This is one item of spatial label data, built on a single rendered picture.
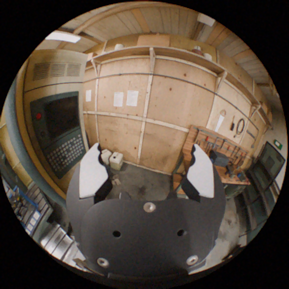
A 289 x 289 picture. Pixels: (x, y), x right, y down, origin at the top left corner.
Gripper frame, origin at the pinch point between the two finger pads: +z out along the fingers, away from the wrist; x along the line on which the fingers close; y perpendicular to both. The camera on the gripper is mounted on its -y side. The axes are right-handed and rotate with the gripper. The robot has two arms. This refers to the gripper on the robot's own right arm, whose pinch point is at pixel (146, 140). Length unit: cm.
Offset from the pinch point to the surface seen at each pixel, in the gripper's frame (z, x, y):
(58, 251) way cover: -71, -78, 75
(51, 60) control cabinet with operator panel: 24, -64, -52
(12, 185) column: -52, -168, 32
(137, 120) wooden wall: 150, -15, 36
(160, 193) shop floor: 69, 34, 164
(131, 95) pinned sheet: 154, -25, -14
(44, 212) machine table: -33, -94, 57
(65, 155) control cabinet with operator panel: 28, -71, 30
